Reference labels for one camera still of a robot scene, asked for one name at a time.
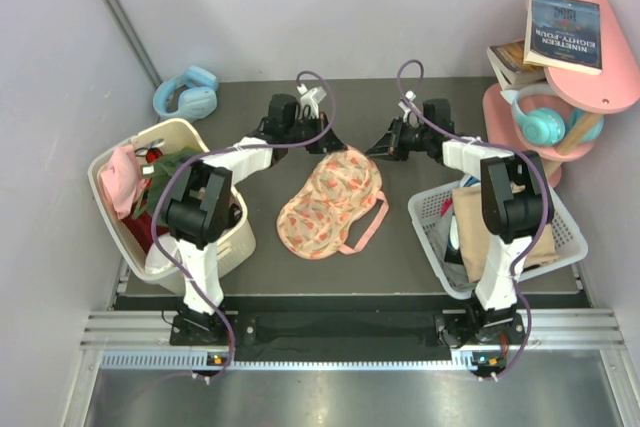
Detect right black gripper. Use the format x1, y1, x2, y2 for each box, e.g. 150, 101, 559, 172
366, 117, 433, 163

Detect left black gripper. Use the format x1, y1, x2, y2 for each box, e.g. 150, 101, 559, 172
283, 111, 346, 154

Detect floral mesh laundry bag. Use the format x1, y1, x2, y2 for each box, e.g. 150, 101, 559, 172
276, 147, 389, 261

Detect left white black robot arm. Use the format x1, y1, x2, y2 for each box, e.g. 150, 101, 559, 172
154, 86, 346, 346

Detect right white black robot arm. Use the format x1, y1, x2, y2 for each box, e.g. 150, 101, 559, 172
366, 94, 554, 348

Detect grey garment in basket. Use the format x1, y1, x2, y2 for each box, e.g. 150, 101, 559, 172
428, 217, 473, 292

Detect beige folded garment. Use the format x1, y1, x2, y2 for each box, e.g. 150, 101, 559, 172
452, 183, 559, 282

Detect blue headphones on table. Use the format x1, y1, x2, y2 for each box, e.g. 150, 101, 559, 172
152, 66, 219, 122

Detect stacked paperback books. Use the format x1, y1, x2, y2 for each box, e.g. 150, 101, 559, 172
486, 40, 546, 90

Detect teal headphones on shelf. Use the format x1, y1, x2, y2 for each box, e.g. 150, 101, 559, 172
501, 83, 586, 147

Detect pink tiered shelf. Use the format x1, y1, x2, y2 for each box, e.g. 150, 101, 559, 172
482, 0, 639, 187

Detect dark green garment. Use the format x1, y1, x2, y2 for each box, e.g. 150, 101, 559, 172
131, 147, 197, 220

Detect red garment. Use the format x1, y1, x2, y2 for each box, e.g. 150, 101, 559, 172
122, 212, 153, 254

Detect white perforated plastic basket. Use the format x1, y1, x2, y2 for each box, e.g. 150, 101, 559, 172
408, 183, 588, 308

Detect white garment in basket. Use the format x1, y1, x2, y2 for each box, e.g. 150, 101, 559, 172
144, 235, 182, 277

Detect pink garment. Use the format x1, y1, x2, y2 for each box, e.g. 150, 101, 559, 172
100, 144, 148, 220

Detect Nineteen Eighty-Four book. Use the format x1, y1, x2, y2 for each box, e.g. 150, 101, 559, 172
523, 0, 602, 75

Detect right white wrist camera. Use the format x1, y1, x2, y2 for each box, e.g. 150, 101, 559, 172
398, 90, 418, 124

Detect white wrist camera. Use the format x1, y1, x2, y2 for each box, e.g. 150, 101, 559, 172
398, 90, 418, 124
297, 84, 326, 118

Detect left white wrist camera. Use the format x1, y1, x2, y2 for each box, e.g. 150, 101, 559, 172
297, 84, 326, 118

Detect pink bra strap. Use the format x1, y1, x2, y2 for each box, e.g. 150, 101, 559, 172
337, 191, 390, 256

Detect aluminium rail frame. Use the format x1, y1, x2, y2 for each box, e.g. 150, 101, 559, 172
62, 259, 640, 427

